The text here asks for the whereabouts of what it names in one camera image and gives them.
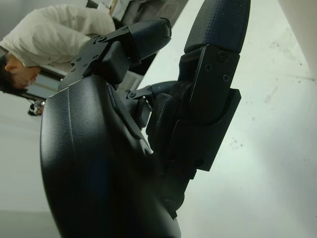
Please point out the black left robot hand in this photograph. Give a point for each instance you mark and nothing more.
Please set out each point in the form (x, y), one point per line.
(99, 161)

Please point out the person, light jacket, dark trousers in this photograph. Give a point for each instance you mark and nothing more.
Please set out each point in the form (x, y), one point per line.
(54, 37)

